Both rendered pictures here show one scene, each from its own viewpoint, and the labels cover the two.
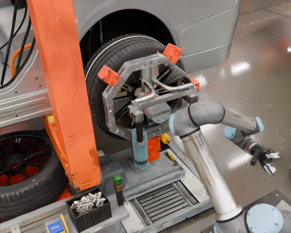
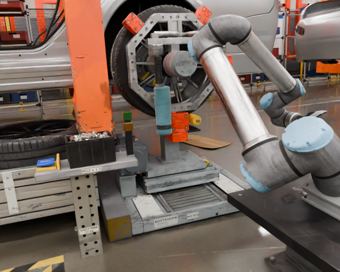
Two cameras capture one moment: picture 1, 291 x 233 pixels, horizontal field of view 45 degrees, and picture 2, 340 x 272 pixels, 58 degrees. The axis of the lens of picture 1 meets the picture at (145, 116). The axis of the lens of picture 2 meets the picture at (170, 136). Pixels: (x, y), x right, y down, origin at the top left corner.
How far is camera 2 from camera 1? 1.07 m
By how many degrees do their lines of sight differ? 21
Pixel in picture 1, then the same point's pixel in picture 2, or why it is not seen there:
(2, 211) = (1, 164)
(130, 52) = (158, 9)
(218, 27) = (255, 29)
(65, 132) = (73, 50)
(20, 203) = (23, 158)
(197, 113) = (218, 20)
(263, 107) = not seen: hidden behind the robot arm
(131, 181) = (155, 169)
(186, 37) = not seen: hidden behind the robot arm
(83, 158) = (92, 92)
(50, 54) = not seen: outside the picture
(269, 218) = (313, 126)
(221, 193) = (247, 114)
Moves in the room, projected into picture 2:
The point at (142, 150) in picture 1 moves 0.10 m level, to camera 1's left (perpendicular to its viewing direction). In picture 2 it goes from (164, 109) to (145, 109)
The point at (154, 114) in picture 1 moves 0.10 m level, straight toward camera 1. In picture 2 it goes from (177, 62) to (175, 62)
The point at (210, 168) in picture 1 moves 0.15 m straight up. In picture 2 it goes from (233, 85) to (233, 46)
